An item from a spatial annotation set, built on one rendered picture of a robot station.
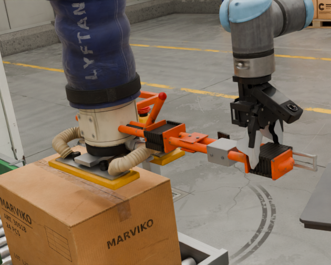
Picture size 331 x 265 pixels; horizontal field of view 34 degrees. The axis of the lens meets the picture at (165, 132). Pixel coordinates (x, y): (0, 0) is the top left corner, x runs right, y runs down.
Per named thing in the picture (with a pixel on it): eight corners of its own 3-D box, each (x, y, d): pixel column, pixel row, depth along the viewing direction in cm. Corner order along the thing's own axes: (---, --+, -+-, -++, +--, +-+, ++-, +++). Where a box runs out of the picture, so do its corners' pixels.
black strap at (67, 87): (52, 99, 166) (50, 86, 164) (111, 79, 180) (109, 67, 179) (97, 108, 150) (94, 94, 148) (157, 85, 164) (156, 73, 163)
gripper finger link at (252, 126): (255, 148, 124) (262, 110, 124) (261, 149, 123) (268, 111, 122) (242, 146, 121) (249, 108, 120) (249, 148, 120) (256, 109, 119)
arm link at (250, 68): (282, 50, 119) (255, 61, 113) (283, 72, 121) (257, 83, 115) (249, 48, 126) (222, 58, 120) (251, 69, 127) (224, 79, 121)
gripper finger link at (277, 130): (269, 142, 135) (257, 114, 130) (289, 146, 131) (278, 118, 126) (262, 151, 133) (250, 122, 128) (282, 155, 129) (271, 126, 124)
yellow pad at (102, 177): (48, 166, 175) (45, 152, 173) (73, 155, 181) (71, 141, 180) (114, 191, 151) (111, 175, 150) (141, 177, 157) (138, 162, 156)
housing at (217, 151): (206, 162, 136) (204, 145, 135) (224, 153, 141) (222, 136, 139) (228, 167, 131) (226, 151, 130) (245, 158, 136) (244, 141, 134)
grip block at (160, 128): (143, 148, 151) (140, 129, 149) (168, 137, 157) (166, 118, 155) (164, 154, 145) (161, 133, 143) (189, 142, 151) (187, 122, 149)
